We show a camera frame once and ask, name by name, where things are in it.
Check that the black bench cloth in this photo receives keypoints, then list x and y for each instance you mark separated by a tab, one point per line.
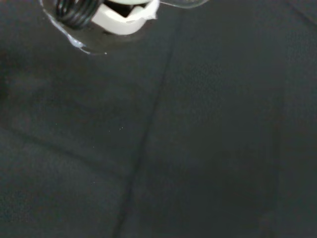
173	136

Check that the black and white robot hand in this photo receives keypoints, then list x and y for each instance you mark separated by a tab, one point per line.
119	24

